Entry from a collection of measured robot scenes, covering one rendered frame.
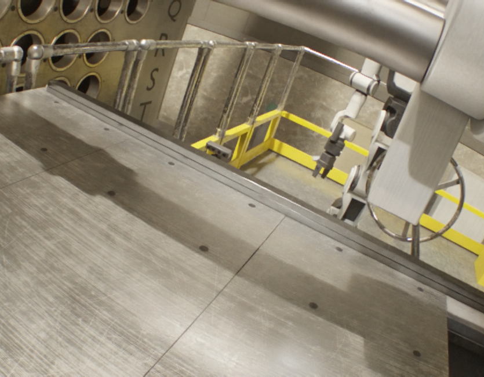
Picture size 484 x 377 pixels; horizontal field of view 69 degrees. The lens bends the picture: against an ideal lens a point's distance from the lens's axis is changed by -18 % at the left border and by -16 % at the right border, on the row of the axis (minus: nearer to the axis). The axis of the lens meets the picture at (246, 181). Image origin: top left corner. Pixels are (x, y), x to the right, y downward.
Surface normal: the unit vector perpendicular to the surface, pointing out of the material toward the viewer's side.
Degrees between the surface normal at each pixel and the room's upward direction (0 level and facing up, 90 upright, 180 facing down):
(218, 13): 90
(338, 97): 90
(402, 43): 103
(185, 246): 0
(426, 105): 90
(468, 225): 90
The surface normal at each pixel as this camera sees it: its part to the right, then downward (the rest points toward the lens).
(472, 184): -0.37, 0.29
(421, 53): -0.44, 0.47
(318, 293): 0.32, -0.85
